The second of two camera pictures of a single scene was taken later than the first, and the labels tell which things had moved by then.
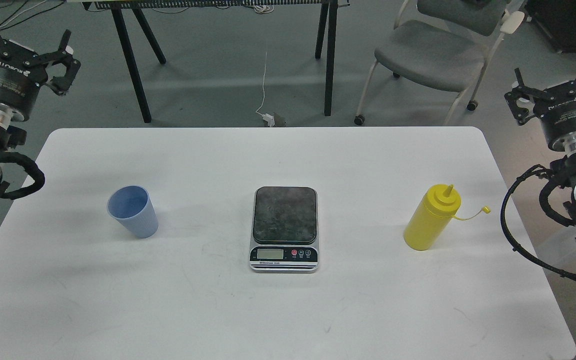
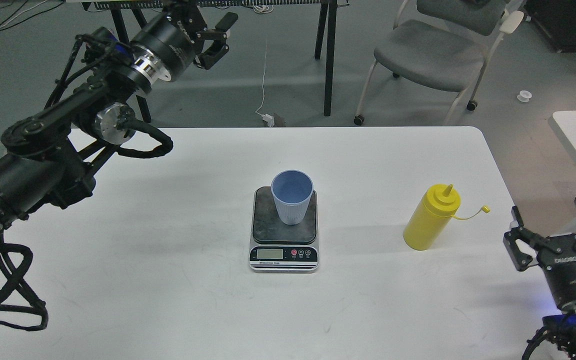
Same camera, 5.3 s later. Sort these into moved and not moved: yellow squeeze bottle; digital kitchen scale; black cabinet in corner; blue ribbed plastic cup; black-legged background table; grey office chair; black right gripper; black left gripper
Moved: blue ribbed plastic cup; black right gripper; black left gripper
Not moved: grey office chair; black cabinet in corner; yellow squeeze bottle; black-legged background table; digital kitchen scale
